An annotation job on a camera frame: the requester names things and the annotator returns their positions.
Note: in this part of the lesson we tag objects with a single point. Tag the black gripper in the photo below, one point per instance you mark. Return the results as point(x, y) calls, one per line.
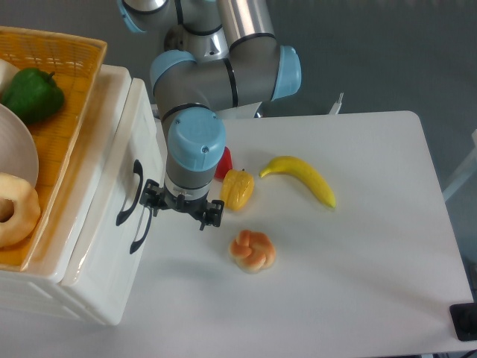
point(190, 201)

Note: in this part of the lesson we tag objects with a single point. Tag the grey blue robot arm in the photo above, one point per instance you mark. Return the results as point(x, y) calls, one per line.
point(235, 61)

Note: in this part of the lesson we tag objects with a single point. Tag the white drawer cabinet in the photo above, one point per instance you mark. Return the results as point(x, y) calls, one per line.
point(39, 288)

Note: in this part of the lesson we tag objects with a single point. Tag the yellow toy bell pepper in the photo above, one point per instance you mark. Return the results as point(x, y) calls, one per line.
point(237, 188)

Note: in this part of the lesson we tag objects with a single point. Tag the red toy bell pepper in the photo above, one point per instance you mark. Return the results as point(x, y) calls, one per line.
point(224, 165)

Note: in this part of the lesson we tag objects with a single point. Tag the knotted toy bread roll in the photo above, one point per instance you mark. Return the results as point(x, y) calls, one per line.
point(252, 251)

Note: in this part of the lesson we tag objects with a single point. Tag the yellow toy banana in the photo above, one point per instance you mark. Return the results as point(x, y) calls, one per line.
point(305, 173)

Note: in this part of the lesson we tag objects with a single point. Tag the white plate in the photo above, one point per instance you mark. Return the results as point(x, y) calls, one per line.
point(19, 155)

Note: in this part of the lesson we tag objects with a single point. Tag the yellow woven basket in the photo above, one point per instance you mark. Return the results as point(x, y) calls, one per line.
point(76, 62)

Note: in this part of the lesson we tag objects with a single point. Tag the green toy bell pepper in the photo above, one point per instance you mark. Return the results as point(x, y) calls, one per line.
point(33, 95)

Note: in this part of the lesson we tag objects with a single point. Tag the white toy vegetable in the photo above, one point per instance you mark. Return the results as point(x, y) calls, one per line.
point(7, 73)

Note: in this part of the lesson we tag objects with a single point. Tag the black device at edge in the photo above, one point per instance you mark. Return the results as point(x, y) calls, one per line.
point(464, 321)

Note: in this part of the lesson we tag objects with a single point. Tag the white frame at right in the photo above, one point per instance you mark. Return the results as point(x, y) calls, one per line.
point(462, 173)

